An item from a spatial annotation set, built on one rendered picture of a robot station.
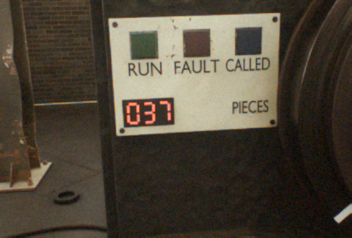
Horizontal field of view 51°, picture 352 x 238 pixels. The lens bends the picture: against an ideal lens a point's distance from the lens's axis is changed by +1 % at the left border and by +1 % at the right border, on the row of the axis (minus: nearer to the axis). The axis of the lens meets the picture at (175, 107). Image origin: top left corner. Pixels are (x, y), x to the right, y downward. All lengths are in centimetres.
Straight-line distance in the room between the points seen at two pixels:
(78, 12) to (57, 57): 84
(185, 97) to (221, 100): 6
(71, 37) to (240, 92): 610
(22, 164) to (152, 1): 281
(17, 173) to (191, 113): 283
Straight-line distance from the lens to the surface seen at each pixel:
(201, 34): 57
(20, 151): 326
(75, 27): 662
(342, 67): 48
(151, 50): 56
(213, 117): 59
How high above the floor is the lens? 122
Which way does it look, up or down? 12 degrees down
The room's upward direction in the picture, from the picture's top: 2 degrees counter-clockwise
